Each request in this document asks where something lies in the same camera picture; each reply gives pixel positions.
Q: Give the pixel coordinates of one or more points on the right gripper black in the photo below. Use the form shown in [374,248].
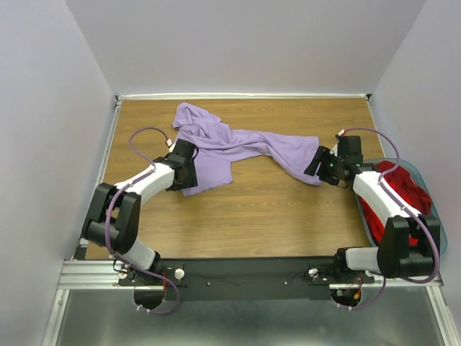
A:
[322,155]

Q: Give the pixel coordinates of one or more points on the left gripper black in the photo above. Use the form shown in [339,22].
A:
[190,182]

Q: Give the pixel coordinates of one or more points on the purple t shirt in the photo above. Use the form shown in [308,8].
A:
[219,146]

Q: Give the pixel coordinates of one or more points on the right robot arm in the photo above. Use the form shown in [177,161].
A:
[410,244]

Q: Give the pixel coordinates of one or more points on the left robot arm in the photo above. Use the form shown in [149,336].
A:
[112,220]

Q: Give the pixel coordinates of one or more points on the dark red t shirt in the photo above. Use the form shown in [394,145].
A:
[400,180]

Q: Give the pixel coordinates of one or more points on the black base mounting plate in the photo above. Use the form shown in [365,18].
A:
[243,279]

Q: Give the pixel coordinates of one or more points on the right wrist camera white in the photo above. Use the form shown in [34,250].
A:
[347,146]

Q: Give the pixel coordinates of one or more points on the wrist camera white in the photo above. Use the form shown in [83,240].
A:
[347,146]
[170,144]

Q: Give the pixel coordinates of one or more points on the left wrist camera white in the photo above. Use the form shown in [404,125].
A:
[170,144]

